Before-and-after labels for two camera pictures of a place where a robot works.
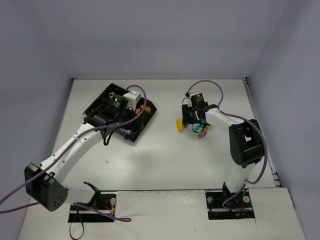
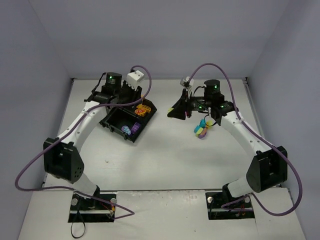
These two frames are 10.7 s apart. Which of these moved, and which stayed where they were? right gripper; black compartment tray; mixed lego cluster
Moved: right gripper
Stayed: mixed lego cluster; black compartment tray
